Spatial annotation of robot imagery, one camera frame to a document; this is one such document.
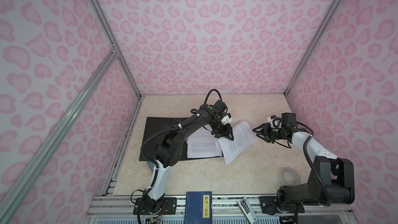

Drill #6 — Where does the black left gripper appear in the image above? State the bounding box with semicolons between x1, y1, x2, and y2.
209;119;235;140

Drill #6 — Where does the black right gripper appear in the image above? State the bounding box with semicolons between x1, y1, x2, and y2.
252;122;287;143

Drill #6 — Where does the printed paper sheet bottom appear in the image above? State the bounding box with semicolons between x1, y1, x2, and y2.
216;121;256;166

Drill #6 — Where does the printed paper sheet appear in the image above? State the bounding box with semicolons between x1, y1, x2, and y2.
216;121;256;166
187;125;222;159

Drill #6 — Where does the teal folder with black inside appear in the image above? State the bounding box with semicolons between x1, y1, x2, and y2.
139;117;224;162

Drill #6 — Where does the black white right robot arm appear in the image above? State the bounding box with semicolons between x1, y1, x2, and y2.
253;113;355;214

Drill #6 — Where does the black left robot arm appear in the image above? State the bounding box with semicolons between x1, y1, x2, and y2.
137;100;234;214

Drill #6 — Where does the white tape roll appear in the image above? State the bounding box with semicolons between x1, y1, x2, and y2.
278;168;301;186

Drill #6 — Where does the blue book yellow label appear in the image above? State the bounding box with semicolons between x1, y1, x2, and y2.
184;191;212;224

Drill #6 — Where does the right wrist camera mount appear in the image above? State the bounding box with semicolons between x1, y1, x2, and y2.
267;115;282;128

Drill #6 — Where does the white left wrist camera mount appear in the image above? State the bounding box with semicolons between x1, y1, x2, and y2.
221;113;232;125

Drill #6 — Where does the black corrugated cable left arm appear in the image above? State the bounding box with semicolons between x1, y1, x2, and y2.
136;88;223;224

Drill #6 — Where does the white clip on rail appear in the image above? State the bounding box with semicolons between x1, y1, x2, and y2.
237;197;257;224

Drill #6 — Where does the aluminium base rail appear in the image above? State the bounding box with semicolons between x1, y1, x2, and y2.
83;195;358;224

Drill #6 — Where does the aluminium frame post right rear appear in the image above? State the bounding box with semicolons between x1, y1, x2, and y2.
284;0;344;97

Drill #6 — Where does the aluminium frame post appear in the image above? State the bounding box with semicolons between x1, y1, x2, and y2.
88;0;142;99
284;0;344;97

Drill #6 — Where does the aluminium frame post left rear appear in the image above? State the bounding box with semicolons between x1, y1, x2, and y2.
88;0;142;99

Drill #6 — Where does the aluminium diagonal frame bar left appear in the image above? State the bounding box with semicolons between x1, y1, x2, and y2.
1;51;118;224

